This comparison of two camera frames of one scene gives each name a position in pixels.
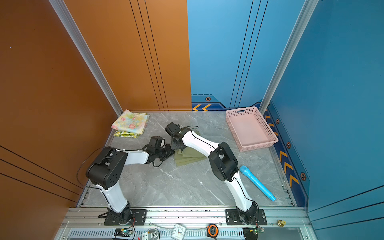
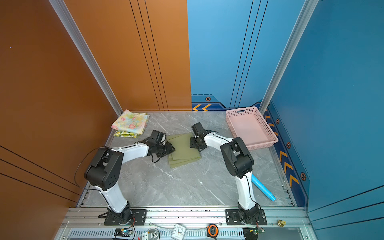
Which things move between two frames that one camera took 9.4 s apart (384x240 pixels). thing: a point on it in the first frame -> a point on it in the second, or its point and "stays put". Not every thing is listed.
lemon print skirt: (120, 134) stays put
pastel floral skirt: (131, 122) stays put
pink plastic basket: (249, 129) stays put
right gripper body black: (174, 145) -> (194, 143)
